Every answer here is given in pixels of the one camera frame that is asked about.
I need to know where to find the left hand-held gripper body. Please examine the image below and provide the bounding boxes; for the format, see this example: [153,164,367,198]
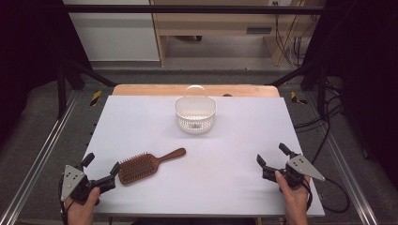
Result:
[60,164,116,205]

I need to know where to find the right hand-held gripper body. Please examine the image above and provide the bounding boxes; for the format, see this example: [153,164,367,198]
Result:
[262,154,327,188]

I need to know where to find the brown wooden hairbrush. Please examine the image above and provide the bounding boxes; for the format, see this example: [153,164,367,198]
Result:
[117,147,187,186]

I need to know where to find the white plastic basket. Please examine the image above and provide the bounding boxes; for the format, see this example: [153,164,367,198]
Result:
[174,84,218,135]

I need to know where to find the person's left hand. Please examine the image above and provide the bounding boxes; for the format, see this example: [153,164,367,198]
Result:
[64,187,101,225]

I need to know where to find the person's right hand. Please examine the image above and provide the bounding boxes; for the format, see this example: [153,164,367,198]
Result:
[274,170,312,225]

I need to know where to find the yellow black floor tape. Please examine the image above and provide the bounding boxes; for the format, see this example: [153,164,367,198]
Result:
[290,91,309,106]
[89,89,103,108]

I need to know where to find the black curtain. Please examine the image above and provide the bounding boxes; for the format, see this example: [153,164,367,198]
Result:
[302,0,398,184]
[0,0,92,140]

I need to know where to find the white cabinet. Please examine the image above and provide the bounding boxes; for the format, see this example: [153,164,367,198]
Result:
[62,0,161,63]

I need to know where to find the light wooden desk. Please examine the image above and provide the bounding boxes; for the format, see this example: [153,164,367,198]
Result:
[149,0,325,68]

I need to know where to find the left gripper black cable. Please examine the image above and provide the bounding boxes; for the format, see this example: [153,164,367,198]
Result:
[57,177,76,225]

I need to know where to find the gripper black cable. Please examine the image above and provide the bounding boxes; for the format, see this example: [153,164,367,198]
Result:
[57,177,76,225]
[304,176,351,215]

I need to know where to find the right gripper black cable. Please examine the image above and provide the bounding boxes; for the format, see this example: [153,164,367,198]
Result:
[304,176,351,215]

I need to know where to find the aluminium floor rail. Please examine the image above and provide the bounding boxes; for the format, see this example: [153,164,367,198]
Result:
[0,90,81,225]
[304,93,380,225]

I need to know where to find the black floor cables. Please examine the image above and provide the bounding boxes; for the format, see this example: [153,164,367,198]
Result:
[293,78,345,165]

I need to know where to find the black metal frame strut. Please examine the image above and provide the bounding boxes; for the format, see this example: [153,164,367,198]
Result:
[55,58,118,120]
[265,59,329,120]

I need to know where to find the cables behind desk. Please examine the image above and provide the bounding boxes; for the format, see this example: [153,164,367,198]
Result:
[272,0,315,68]

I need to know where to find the black horizontal frame bar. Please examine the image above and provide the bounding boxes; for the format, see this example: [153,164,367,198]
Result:
[62,4,328,15]

